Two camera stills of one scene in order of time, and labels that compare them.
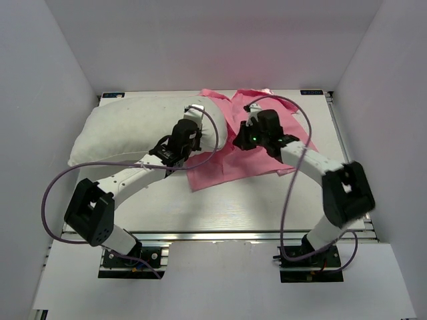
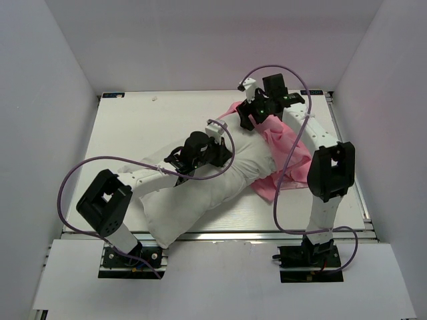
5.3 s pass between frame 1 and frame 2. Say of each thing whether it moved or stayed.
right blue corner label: stayed
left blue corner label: stayed
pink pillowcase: moved
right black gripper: moved
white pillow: moved
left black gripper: moved
